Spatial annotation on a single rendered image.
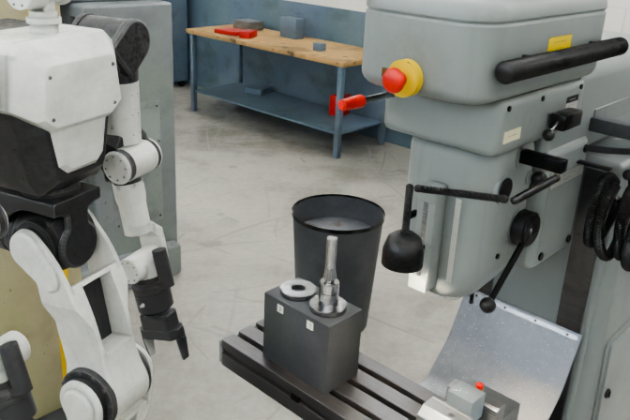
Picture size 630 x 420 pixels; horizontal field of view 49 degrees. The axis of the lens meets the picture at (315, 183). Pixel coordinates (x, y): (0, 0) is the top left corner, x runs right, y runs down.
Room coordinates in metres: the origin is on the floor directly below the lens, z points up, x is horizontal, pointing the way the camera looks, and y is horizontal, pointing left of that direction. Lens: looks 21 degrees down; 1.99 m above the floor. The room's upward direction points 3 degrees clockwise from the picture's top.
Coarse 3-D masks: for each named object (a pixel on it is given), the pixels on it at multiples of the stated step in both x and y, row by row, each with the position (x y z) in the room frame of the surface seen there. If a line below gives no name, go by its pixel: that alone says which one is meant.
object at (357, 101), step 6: (354, 96) 1.17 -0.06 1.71; (360, 96) 1.18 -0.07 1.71; (372, 96) 1.20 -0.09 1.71; (378, 96) 1.21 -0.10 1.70; (384, 96) 1.23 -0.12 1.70; (390, 96) 1.24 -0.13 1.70; (342, 102) 1.14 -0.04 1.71; (348, 102) 1.15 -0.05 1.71; (354, 102) 1.16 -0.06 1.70; (360, 102) 1.17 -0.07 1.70; (366, 102) 1.19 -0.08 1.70; (342, 108) 1.14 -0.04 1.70; (348, 108) 1.15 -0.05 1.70; (354, 108) 1.16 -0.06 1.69
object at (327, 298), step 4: (320, 288) 1.45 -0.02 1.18; (320, 292) 1.45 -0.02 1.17; (324, 292) 1.44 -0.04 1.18; (328, 292) 1.44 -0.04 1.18; (332, 292) 1.44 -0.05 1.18; (336, 292) 1.44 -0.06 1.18; (320, 296) 1.45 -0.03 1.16; (324, 296) 1.44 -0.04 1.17; (328, 296) 1.44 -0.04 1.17; (332, 296) 1.44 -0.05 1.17; (336, 296) 1.44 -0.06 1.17; (320, 300) 1.45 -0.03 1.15; (324, 300) 1.44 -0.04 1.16; (328, 300) 1.44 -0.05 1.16; (332, 300) 1.44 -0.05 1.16; (336, 300) 1.45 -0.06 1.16; (320, 304) 1.45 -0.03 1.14; (324, 304) 1.44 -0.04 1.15; (328, 304) 1.44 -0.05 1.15; (332, 304) 1.44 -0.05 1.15; (336, 304) 1.45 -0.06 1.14
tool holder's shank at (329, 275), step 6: (330, 240) 1.45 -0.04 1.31; (336, 240) 1.45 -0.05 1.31; (330, 246) 1.45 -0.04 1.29; (336, 246) 1.45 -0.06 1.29; (330, 252) 1.45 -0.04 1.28; (336, 252) 1.46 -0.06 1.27; (330, 258) 1.45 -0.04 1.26; (336, 258) 1.46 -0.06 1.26; (330, 264) 1.45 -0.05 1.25; (324, 270) 1.46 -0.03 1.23; (330, 270) 1.45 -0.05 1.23; (324, 276) 1.45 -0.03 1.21; (330, 276) 1.45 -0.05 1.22; (336, 276) 1.46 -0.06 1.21; (330, 282) 1.45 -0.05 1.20
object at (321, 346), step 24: (288, 288) 1.52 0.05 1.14; (312, 288) 1.53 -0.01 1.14; (264, 312) 1.52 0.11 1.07; (288, 312) 1.47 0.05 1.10; (312, 312) 1.44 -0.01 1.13; (336, 312) 1.42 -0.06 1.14; (360, 312) 1.46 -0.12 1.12; (264, 336) 1.52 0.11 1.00; (288, 336) 1.46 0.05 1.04; (312, 336) 1.41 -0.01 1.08; (336, 336) 1.39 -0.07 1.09; (288, 360) 1.46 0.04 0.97; (312, 360) 1.41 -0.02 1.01; (336, 360) 1.40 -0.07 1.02; (312, 384) 1.40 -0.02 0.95; (336, 384) 1.40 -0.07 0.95
